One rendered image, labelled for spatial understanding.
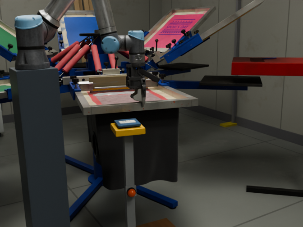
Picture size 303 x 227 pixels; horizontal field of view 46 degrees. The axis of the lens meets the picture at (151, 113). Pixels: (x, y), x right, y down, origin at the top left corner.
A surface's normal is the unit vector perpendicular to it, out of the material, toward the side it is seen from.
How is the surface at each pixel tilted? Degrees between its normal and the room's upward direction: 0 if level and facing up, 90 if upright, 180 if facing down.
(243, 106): 90
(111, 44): 90
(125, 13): 90
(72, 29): 32
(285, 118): 90
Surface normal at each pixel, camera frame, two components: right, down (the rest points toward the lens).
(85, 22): 0.14, -0.70
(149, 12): 0.51, 0.20
